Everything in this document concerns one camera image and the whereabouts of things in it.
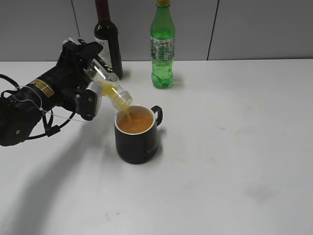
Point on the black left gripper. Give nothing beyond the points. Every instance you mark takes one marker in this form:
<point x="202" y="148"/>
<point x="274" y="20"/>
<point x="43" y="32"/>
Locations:
<point x="68" y="77"/>

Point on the orange juice bottle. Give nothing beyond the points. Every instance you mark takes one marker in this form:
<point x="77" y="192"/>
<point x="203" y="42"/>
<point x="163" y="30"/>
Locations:
<point x="99" y="72"/>

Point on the black mug white interior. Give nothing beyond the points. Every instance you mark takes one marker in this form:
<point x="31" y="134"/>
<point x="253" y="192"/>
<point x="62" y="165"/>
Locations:
<point x="138" y="146"/>

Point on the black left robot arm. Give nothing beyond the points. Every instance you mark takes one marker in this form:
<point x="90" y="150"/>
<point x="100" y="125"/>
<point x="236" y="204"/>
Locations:
<point x="49" y="102"/>

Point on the dark red wine bottle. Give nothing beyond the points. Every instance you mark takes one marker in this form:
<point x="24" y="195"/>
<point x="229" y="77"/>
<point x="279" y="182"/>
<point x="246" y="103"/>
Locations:
<point x="106" y="34"/>

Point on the white zip tie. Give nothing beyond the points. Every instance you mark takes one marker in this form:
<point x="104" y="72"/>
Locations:
<point x="39" y="107"/>

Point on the green plastic soda bottle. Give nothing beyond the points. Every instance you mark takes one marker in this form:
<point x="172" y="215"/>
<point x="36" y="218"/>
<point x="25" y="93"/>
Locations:
<point x="162" y="45"/>

